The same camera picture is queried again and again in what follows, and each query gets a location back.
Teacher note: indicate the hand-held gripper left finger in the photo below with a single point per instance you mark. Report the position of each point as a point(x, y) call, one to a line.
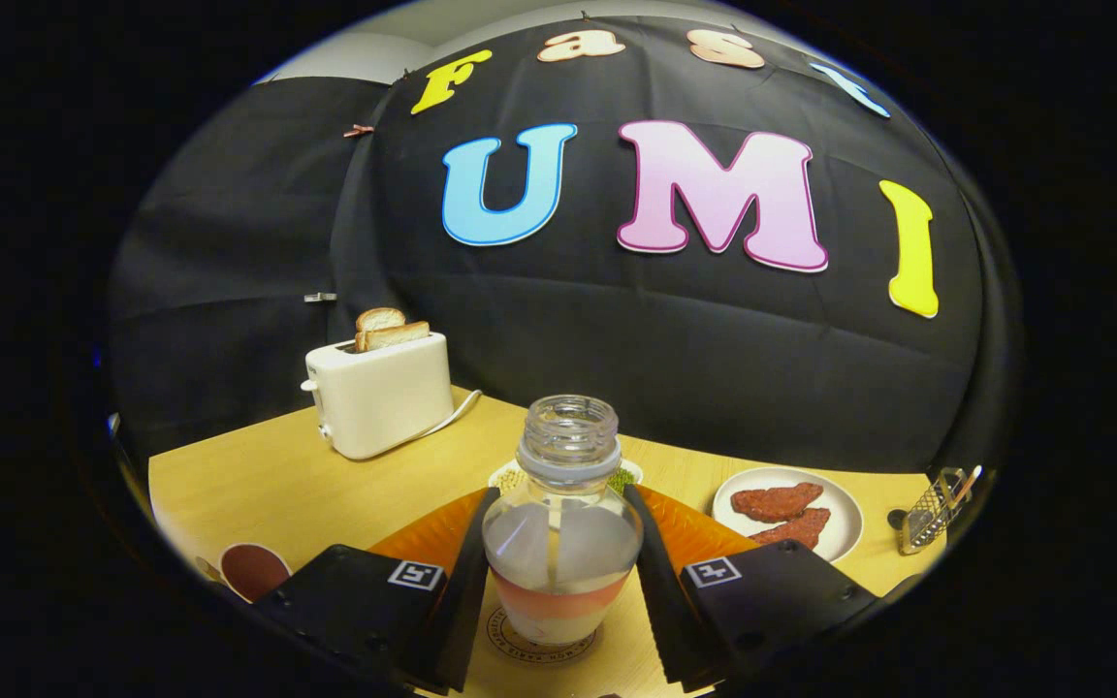
point(466, 601)

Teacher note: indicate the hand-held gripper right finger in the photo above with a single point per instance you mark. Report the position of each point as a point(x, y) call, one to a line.
point(655, 601)

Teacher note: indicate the round wooden coaster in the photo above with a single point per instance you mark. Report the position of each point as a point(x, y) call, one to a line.
point(505, 635)

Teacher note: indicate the clear plastic juice bottle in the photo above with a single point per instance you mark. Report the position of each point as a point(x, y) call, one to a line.
point(558, 543)

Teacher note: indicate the white divided dish with seeds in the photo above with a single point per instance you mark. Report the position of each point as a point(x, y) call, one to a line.
point(505, 477)

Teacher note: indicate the brown meat piece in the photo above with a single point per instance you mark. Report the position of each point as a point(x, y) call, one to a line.
point(796, 528)
point(777, 502)

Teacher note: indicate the white round plate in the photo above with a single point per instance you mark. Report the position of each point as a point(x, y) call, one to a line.
point(840, 523)

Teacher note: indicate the white toaster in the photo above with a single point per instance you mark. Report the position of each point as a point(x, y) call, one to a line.
point(384, 397)

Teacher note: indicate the wooden table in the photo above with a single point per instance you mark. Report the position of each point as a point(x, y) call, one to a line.
point(277, 485)

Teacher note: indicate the black backdrop cloth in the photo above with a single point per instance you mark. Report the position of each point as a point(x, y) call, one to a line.
point(665, 339)

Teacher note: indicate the toasted bread slice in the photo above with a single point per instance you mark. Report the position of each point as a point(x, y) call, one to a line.
point(379, 318)
point(398, 335)

